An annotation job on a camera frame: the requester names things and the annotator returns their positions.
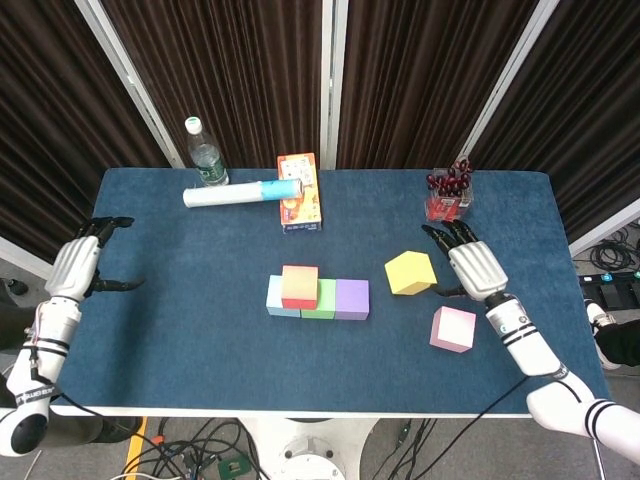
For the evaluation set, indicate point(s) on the clear bottle green label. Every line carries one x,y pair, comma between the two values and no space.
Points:
207,165

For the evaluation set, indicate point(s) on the blue table cloth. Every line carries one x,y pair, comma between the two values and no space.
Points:
200,325

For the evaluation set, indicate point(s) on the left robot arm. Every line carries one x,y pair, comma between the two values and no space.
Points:
45,340

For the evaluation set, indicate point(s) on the white table frame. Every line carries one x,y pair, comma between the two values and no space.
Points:
250,412

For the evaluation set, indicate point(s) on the yellow foam cube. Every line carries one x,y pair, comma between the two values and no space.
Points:
410,272

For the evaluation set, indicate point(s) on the white roll blue band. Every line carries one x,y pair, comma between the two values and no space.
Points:
225,194

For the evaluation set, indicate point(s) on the green foam cube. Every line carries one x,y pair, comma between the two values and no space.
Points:
325,300

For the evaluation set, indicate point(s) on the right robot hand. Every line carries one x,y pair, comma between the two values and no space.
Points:
475,270

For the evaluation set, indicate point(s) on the green circuit board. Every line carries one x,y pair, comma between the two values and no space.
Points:
234,467

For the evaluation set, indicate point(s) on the purple foam cube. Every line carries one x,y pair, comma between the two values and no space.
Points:
352,300

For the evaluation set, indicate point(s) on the white partition frame post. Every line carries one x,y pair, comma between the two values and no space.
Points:
126,75
332,75
506,80
20,255
605,225

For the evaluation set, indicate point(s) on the yellow floor tape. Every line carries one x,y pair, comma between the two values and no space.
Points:
135,450

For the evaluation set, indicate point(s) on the orange blue snack box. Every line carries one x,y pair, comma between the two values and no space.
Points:
300,215

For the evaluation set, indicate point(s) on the white sneaker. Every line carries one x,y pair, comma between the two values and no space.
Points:
597,312

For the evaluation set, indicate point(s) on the pink foam cube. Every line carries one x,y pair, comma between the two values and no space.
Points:
452,330

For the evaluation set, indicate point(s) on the brown pleated curtain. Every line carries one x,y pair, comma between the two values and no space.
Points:
225,75

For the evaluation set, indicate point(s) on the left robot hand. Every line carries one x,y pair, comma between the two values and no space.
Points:
72,265

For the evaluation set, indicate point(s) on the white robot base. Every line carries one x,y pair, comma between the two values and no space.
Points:
310,450

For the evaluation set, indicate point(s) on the bunch of red grapes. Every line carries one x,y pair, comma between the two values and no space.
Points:
450,180

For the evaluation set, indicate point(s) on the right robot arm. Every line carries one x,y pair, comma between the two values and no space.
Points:
520,335

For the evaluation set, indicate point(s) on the red packet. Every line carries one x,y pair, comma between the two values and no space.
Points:
445,210

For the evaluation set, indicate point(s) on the light blue foam cube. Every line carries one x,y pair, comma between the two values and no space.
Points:
274,300

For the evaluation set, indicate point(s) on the clear plastic box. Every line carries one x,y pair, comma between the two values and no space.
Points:
466,199

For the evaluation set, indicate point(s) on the red foam cube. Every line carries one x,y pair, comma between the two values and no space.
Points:
300,285

